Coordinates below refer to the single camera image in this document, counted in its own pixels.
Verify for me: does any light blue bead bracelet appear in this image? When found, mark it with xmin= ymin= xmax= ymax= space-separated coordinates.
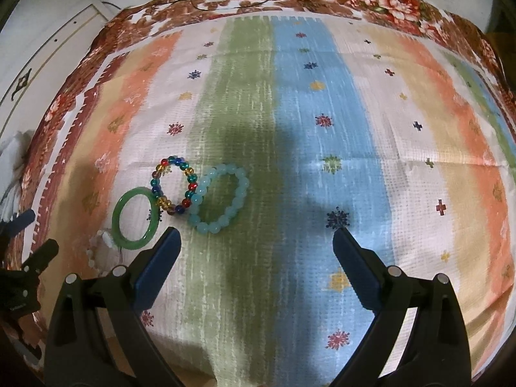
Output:
xmin=187 ymin=163 xmax=251 ymax=235

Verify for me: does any striped pastel blanket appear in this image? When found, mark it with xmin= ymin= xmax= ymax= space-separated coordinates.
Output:
xmin=34 ymin=12 xmax=516 ymax=387

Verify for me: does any green jade bangle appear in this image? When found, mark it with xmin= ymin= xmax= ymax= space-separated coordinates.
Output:
xmin=112 ymin=188 xmax=163 ymax=250

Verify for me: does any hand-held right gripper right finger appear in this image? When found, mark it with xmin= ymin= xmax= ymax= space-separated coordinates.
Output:
xmin=331 ymin=227 xmax=472 ymax=387

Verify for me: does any white cloth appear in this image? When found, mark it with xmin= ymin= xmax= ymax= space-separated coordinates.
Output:
xmin=0 ymin=129 xmax=38 ymax=220

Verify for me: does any multicolour bead bracelet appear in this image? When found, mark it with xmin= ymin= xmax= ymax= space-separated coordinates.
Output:
xmin=150 ymin=155 xmax=198 ymax=216

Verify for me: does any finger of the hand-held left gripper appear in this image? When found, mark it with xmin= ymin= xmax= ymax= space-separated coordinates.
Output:
xmin=0 ymin=209 xmax=35 ymax=243
xmin=18 ymin=239 xmax=60 ymax=277

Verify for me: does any white bead bracelet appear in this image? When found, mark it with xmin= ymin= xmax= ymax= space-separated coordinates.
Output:
xmin=86 ymin=229 xmax=122 ymax=269

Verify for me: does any white panelled door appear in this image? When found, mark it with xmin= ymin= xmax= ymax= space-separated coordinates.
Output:
xmin=0 ymin=2 xmax=111 ymax=138

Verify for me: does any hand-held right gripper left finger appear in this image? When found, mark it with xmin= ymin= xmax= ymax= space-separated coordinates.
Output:
xmin=44 ymin=227 xmax=188 ymax=387

